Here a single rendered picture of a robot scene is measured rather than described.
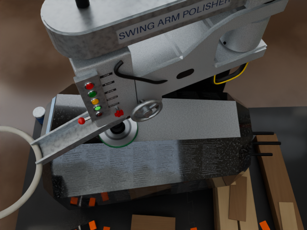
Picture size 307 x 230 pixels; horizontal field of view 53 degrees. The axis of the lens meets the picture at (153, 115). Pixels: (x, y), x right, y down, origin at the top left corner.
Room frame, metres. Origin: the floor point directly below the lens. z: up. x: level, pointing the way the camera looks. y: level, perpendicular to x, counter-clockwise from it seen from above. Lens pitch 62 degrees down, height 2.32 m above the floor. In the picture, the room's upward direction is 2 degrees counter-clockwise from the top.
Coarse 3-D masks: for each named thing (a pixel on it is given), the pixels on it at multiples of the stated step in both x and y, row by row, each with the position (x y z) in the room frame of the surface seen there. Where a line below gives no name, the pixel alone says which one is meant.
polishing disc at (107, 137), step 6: (126, 120) 0.78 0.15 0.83; (132, 120) 0.78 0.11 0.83; (126, 126) 0.74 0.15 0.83; (132, 126) 0.74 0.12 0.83; (102, 132) 0.71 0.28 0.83; (108, 132) 0.71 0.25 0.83; (126, 132) 0.71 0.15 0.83; (132, 132) 0.70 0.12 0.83; (102, 138) 0.68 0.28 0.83; (108, 138) 0.67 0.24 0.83; (114, 138) 0.67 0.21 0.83; (120, 138) 0.67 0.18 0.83; (126, 138) 0.67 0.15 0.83; (132, 138) 0.67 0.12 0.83; (108, 144) 0.64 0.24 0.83; (114, 144) 0.64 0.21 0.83; (120, 144) 0.64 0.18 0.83
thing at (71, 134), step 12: (156, 108) 0.72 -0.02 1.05; (72, 120) 0.71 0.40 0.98; (120, 120) 0.69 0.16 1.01; (60, 132) 0.68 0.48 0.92; (72, 132) 0.67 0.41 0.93; (84, 132) 0.66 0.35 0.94; (96, 132) 0.64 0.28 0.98; (36, 144) 0.63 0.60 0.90; (48, 144) 0.63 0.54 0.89; (60, 144) 0.62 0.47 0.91; (72, 144) 0.59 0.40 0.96; (48, 156) 0.55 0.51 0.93
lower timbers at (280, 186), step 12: (264, 156) 0.80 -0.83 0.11; (276, 156) 0.80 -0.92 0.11; (264, 168) 0.71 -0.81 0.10; (276, 168) 0.70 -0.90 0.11; (264, 180) 0.63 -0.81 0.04; (276, 180) 0.61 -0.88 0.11; (288, 180) 0.61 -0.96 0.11; (276, 192) 0.52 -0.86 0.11; (288, 192) 0.52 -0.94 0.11; (276, 204) 0.44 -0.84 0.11; (216, 216) 0.37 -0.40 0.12; (276, 216) 0.36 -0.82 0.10; (216, 228) 0.30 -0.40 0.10; (276, 228) 0.29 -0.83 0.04; (300, 228) 0.28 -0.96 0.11
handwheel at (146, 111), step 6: (144, 102) 0.64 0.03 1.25; (150, 102) 0.64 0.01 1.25; (156, 102) 0.65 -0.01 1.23; (138, 108) 0.62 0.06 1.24; (144, 108) 0.64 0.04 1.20; (150, 108) 0.64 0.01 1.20; (132, 114) 0.61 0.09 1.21; (144, 114) 0.62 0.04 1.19; (150, 114) 0.63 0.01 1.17; (156, 114) 0.65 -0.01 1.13; (138, 120) 0.62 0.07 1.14; (144, 120) 0.62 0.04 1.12
